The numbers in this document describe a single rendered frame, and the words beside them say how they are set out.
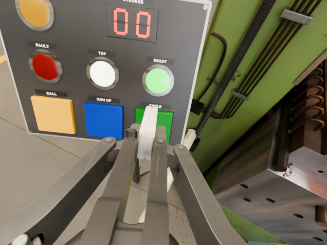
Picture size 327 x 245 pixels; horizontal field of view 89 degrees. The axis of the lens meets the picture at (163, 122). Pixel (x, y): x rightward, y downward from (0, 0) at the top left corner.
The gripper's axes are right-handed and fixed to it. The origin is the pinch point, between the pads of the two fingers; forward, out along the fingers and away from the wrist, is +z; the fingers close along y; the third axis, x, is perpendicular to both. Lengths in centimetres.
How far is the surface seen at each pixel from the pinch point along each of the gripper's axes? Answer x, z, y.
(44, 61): 3.2, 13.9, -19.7
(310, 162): -13.6, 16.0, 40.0
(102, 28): 9.4, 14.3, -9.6
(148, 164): -82, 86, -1
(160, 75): 3.3, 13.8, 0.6
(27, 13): 10.0, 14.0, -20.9
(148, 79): 2.3, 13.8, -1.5
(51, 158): -84, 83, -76
